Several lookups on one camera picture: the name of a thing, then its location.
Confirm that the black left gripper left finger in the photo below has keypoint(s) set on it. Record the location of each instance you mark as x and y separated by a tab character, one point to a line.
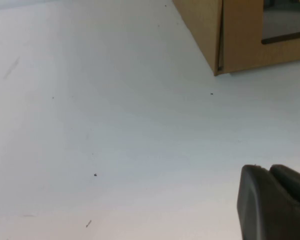
262	210

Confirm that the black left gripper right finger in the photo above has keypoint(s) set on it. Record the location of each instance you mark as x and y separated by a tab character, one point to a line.
295	185

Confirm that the brown windowed cardboard shoe box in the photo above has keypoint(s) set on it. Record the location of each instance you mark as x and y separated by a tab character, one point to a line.
240	37

